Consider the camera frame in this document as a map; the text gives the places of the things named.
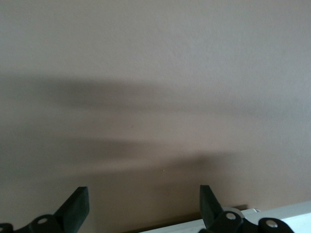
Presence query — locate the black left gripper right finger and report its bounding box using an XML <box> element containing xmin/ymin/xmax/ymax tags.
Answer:
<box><xmin>199</xmin><ymin>184</ymin><xmax>294</xmax><ymax>233</ymax></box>

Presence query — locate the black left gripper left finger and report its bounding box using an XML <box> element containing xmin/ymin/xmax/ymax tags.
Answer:
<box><xmin>0</xmin><ymin>186</ymin><xmax>90</xmax><ymax>233</ymax></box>

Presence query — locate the white plastic drawer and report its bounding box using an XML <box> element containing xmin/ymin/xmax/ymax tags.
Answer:
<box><xmin>131</xmin><ymin>200</ymin><xmax>311</xmax><ymax>233</ymax></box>

